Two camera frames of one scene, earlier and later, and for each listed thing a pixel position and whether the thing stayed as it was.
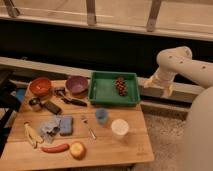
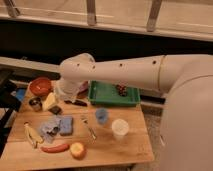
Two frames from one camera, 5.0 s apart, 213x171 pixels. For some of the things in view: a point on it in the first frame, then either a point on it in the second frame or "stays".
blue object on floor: [20, 93] stays
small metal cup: [35, 103] stays
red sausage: [56, 148] stays
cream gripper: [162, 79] to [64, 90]
